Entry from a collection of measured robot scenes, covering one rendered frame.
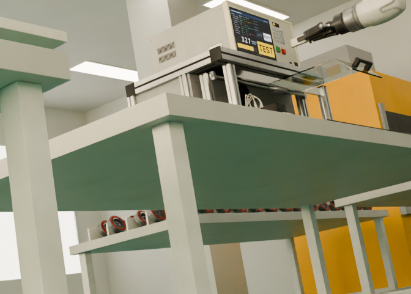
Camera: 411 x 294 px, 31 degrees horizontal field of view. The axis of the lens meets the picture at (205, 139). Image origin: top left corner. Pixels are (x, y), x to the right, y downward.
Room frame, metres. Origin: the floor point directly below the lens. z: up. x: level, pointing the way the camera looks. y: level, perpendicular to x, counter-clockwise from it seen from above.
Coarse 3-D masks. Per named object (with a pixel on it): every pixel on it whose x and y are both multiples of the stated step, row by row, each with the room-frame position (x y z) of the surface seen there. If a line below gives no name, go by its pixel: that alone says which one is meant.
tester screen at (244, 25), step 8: (232, 16) 2.50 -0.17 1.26; (240, 16) 2.54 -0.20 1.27; (248, 16) 2.58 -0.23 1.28; (240, 24) 2.53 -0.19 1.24; (248, 24) 2.57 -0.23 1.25; (256, 24) 2.61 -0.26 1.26; (264, 24) 2.66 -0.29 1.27; (240, 32) 2.52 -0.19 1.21; (248, 32) 2.56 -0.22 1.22; (264, 32) 2.65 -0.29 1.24; (240, 40) 2.51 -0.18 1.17; (256, 40) 2.60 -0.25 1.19; (264, 40) 2.64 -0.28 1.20; (240, 48) 2.50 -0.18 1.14
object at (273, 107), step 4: (272, 104) 2.48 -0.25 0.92; (276, 104) 2.48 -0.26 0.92; (280, 104) 2.49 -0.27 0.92; (264, 108) 2.50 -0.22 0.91; (268, 108) 2.49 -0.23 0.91; (272, 108) 2.48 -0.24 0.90; (276, 108) 2.47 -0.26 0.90; (280, 108) 2.49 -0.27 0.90; (284, 108) 2.51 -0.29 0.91; (284, 112) 2.46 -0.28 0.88
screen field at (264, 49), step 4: (260, 44) 2.61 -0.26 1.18; (264, 44) 2.64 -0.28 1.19; (260, 48) 2.61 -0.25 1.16; (264, 48) 2.63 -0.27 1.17; (268, 48) 2.66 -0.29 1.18; (272, 48) 2.68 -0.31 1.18; (260, 52) 2.60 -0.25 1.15; (264, 52) 2.63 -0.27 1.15; (268, 52) 2.65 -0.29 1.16; (272, 52) 2.67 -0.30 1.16; (272, 56) 2.67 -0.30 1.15
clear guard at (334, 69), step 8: (320, 64) 2.60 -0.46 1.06; (328, 64) 2.61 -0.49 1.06; (336, 64) 2.62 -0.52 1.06; (344, 64) 2.54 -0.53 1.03; (304, 72) 2.65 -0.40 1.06; (312, 72) 2.67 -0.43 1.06; (320, 72) 2.69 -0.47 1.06; (328, 72) 2.71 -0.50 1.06; (336, 72) 2.73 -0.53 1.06; (344, 72) 2.75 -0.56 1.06; (352, 72) 2.77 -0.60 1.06; (368, 72) 2.65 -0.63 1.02; (288, 80) 2.72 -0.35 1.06; (296, 80) 2.74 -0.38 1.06; (304, 80) 2.76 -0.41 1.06; (312, 80) 2.78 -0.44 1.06; (320, 80) 2.80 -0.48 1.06; (328, 80) 2.82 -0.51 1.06
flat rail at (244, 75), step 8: (240, 72) 2.42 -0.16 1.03; (248, 72) 2.46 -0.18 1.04; (248, 80) 2.46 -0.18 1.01; (256, 80) 2.49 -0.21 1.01; (264, 80) 2.53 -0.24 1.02; (272, 80) 2.57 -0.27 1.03; (280, 80) 2.62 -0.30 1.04; (288, 88) 2.66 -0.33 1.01; (296, 88) 2.70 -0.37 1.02; (304, 88) 2.75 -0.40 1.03; (312, 88) 2.80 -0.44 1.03; (320, 96) 2.86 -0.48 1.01
